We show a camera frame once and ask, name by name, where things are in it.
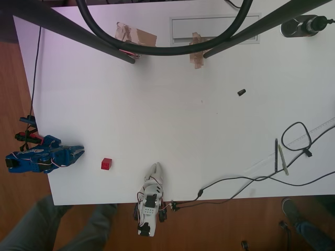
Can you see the black tripod leg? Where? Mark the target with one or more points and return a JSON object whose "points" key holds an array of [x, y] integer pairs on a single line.
{"points": [[261, 27], [65, 26]]}

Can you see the blue clamp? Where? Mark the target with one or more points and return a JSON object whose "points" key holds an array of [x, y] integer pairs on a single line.
{"points": [[28, 119]]}

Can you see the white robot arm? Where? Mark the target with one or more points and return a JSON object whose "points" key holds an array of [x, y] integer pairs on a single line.
{"points": [[149, 214]]}

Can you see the small red cube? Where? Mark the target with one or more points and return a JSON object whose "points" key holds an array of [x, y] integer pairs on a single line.
{"points": [[106, 164]]}

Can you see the transparent ruler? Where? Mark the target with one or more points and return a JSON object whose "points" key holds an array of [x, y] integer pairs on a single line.
{"points": [[320, 128]]}

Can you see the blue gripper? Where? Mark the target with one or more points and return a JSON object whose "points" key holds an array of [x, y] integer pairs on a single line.
{"points": [[68, 153]]}

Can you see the small red white object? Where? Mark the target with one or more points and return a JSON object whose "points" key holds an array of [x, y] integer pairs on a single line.
{"points": [[131, 54]]}

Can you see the olive pen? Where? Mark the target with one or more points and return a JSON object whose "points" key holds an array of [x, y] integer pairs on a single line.
{"points": [[283, 159]]}

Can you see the narrow brown tape piece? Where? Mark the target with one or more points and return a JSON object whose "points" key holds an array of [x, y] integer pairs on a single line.
{"points": [[196, 58]]}

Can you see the wide brown tape piece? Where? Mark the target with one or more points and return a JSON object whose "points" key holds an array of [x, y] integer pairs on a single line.
{"points": [[142, 36]]}

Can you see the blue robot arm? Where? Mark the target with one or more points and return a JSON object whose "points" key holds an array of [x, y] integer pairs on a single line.
{"points": [[28, 160]]}

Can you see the black camera device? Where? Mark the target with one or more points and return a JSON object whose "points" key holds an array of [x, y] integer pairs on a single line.
{"points": [[303, 26]]}

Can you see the black pen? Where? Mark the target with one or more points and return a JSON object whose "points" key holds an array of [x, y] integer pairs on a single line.
{"points": [[276, 154]]}

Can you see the small black cap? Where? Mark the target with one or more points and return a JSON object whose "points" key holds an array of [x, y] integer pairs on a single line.
{"points": [[241, 92]]}

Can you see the black chair caster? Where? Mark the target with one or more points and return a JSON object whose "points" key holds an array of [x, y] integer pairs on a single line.
{"points": [[245, 245], [283, 225]]}

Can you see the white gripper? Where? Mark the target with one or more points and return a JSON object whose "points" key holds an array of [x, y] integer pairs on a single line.
{"points": [[155, 177]]}

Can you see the dark grey shoe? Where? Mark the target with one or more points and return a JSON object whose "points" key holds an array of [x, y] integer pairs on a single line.
{"points": [[290, 210]]}

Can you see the grey trouser leg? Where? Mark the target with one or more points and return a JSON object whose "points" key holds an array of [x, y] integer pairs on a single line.
{"points": [[89, 230], [31, 227]]}

